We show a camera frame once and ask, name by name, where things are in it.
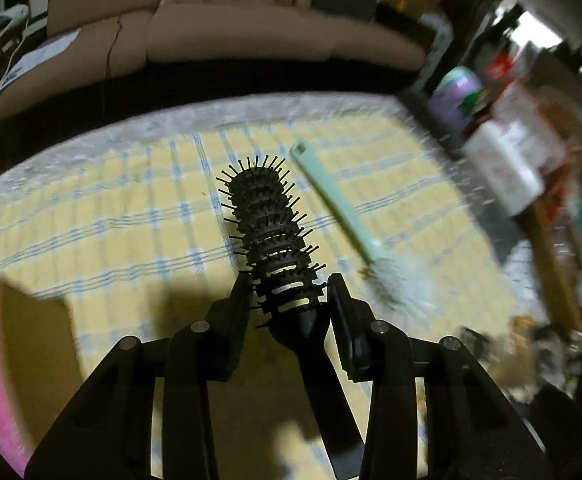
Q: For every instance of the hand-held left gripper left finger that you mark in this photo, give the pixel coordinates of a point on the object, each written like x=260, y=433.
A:
x=236, y=310

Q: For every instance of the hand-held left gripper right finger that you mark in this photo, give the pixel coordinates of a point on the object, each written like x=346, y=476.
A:
x=341, y=320

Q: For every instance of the black hairbrush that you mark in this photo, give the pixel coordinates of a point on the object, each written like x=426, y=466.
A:
x=266, y=225

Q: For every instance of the mint green brush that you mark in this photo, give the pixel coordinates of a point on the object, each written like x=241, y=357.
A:
x=341, y=210

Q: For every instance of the yellow plaid tablecloth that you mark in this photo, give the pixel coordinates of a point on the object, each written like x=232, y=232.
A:
x=121, y=210

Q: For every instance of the large open cardboard box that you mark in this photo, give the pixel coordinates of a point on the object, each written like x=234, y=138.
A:
x=36, y=330

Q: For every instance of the white tissue box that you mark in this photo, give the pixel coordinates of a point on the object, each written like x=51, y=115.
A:
x=503, y=165

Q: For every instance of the purple round container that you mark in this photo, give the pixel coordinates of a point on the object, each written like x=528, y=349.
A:
x=456, y=97

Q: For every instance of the brown sofa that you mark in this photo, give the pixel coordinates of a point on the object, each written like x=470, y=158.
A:
x=221, y=35

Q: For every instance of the white paper sheet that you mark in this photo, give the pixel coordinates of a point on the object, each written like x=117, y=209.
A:
x=36, y=62

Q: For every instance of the white headset device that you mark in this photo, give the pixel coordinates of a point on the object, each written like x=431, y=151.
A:
x=7, y=20

